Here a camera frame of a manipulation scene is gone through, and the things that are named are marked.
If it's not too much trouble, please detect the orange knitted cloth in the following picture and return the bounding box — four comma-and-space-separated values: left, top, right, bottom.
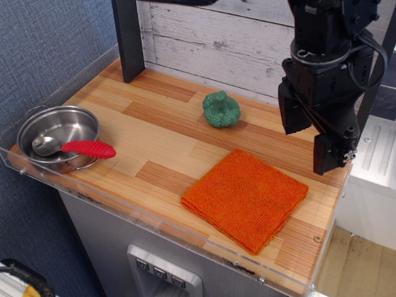
181, 149, 309, 256

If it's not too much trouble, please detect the green toy broccoli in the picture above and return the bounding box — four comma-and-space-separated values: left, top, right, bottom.
202, 90, 241, 128

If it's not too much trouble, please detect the clear acrylic table guard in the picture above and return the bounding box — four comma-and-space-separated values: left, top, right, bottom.
11, 48, 348, 296

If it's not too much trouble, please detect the white ribbed side unit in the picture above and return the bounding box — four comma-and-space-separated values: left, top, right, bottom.
335, 116, 395, 249

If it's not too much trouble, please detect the red-handled metal spoon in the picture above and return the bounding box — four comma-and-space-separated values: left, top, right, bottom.
32, 136, 116, 159

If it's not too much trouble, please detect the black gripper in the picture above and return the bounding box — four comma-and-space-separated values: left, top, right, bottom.
278, 43, 374, 175

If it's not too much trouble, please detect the silver dispenser button panel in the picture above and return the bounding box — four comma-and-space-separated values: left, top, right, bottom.
127, 244, 204, 296

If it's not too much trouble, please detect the dark grey left post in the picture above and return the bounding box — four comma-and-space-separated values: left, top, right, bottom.
111, 0, 145, 83

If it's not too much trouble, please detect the grey toy fridge cabinet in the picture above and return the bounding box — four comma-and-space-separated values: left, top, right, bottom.
58, 189, 279, 297

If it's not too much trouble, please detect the stainless steel bowl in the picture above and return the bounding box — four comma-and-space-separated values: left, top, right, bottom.
17, 106, 100, 173

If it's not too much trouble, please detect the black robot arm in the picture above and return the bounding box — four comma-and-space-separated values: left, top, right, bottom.
278, 1, 387, 175

